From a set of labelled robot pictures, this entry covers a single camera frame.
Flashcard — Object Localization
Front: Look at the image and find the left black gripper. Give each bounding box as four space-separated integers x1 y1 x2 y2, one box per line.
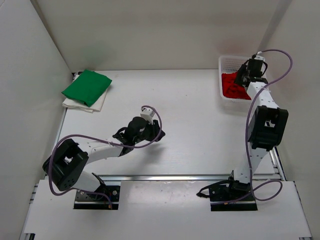
133 118 166 144

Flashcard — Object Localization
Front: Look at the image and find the white t shirt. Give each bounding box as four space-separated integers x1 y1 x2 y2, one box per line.
62 89 108 113

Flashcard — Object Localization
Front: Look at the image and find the green t shirt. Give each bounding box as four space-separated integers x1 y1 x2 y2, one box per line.
61 69 112 107

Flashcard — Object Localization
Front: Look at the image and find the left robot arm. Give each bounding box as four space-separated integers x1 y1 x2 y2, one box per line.
42 116 166 201

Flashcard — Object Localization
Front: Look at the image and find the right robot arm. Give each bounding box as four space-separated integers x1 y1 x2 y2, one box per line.
224 55 289 200

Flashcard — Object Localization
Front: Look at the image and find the red t shirt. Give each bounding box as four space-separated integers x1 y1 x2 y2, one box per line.
221 72 251 100

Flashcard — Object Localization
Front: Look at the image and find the white plastic basket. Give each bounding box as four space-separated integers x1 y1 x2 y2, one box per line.
218 55 251 105

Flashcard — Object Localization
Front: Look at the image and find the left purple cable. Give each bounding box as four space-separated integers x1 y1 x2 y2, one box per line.
48 105 164 208

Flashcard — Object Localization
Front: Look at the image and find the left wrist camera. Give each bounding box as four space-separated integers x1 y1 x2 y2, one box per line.
140 107 155 125

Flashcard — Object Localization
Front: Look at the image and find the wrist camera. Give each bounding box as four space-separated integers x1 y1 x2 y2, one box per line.
251 51 265 62
140 107 155 125

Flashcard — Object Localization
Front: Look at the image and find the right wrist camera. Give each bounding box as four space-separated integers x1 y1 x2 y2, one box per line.
251 51 265 62

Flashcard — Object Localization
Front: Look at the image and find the aluminium front rail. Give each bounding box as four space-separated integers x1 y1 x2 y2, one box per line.
74 173 281 184

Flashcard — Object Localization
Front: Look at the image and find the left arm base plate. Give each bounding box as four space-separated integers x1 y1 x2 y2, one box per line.
73 181 121 211

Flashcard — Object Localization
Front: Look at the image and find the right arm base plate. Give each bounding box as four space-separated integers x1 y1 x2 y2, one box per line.
196 179 258 212

